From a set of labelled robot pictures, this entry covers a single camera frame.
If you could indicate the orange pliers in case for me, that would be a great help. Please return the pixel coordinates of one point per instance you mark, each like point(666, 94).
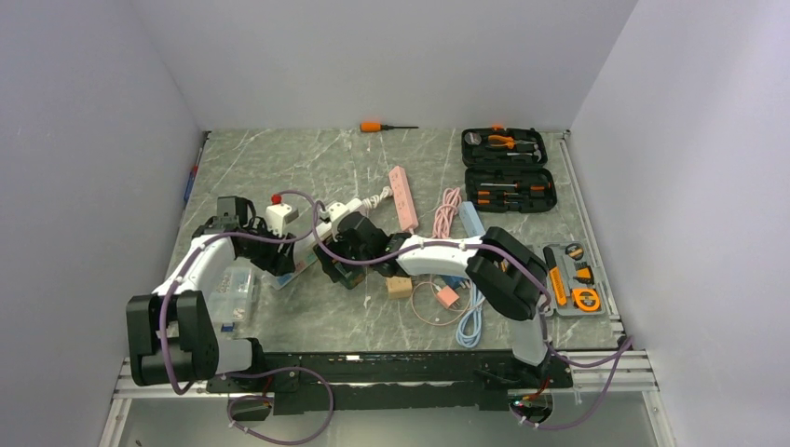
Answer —
point(503, 142)

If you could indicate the clear plastic screw box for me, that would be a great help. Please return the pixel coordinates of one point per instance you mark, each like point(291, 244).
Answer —
point(231, 301)

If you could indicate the orange handled screwdriver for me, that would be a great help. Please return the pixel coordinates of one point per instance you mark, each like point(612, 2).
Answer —
point(374, 127)

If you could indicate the green cube socket lion print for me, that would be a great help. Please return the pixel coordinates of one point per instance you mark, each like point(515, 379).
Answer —
point(349, 276)

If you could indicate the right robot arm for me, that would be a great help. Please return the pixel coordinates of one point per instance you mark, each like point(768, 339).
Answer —
point(511, 277)

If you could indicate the salmon usb charger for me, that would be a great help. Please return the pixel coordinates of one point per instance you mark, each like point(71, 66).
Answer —
point(447, 297)

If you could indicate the dark blue cube socket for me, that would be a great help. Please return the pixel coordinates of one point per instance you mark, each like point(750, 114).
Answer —
point(455, 282)

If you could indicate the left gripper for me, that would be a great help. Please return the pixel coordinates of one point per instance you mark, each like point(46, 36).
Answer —
point(277, 263)

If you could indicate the grey tool tray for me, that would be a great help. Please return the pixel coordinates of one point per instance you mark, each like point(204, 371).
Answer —
point(570, 266)

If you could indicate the yellow tape measure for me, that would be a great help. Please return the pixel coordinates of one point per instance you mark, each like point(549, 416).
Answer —
point(586, 299)

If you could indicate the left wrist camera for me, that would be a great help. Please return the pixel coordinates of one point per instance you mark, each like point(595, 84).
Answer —
point(279, 215)

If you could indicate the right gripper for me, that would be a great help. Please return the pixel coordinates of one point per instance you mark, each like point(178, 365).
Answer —
point(329, 250)

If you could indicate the beige cube socket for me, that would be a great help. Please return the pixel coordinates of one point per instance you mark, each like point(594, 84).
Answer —
point(399, 288)

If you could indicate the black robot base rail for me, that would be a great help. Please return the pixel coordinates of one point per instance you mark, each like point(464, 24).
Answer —
point(488, 380)

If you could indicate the red blue pen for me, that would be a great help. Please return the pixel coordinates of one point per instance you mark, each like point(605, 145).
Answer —
point(192, 174)

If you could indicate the black tool case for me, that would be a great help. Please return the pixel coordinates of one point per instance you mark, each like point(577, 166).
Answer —
point(501, 181)

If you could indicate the light blue power strip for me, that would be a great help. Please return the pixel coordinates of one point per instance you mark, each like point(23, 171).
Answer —
point(470, 219)

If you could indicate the pink power strip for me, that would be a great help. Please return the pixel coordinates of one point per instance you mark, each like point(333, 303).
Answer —
point(403, 199)

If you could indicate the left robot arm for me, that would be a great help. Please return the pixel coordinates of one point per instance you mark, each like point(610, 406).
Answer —
point(171, 336)

